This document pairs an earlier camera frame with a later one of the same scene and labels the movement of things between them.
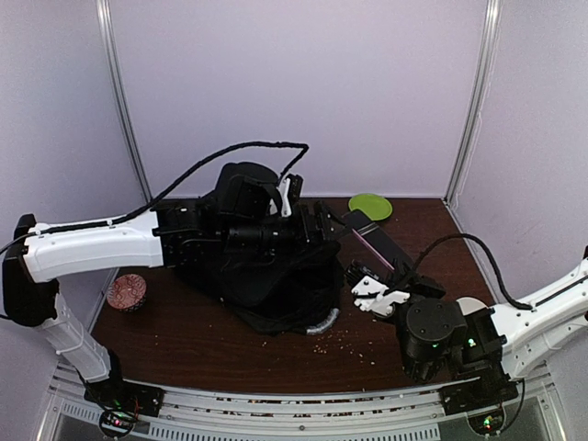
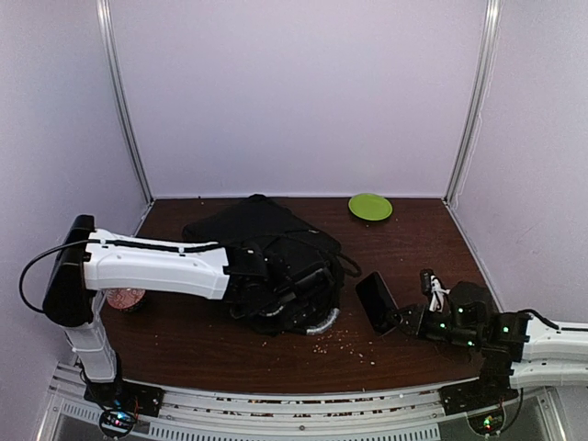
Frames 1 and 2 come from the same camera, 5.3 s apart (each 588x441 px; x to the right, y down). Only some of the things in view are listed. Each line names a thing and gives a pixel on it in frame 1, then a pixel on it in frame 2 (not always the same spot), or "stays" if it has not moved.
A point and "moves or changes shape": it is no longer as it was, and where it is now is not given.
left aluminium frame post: (106, 26) stays
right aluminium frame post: (483, 89) stays
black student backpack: (290, 291) stays
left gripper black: (320, 221) -> (297, 312)
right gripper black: (417, 286) -> (416, 324)
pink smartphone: (378, 238) moves or changes shape
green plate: (376, 206) stays
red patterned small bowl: (127, 292) stays
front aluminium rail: (412, 413) stays
